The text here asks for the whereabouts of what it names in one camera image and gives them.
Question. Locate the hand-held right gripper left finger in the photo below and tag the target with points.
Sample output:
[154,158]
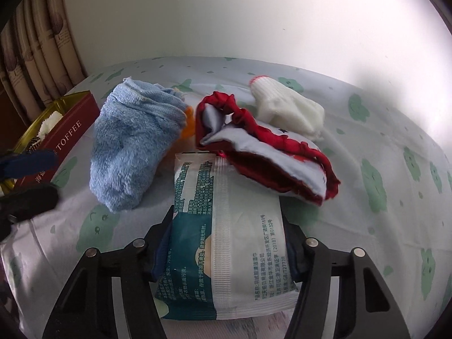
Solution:
[159,257]

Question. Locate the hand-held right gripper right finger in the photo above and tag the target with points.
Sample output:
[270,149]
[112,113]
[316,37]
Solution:
[295,254]

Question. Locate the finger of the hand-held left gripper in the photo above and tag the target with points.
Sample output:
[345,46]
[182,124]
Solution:
[31,201]
[31,162]

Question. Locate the white plush toy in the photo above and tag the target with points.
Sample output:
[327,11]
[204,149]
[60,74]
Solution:
[49,123]

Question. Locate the red tin box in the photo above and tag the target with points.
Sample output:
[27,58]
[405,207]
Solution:
[67,130]

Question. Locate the wet wipe packet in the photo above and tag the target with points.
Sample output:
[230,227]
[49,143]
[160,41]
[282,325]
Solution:
[229,247]

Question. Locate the red and white cloth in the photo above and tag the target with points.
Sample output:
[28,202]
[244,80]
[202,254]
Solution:
[279,159]

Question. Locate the blue fluffy towel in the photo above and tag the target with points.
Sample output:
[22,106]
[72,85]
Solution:
[130,141]

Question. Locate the white knit glove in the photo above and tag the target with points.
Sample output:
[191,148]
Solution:
[286,109]

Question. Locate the green cloud print tablecloth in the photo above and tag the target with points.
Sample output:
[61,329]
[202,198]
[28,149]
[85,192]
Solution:
[370,169]

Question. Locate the patterned curtain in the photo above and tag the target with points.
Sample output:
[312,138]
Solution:
[35,42]

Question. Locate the orange duck toy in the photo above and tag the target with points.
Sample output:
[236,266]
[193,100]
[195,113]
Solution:
[189,123]

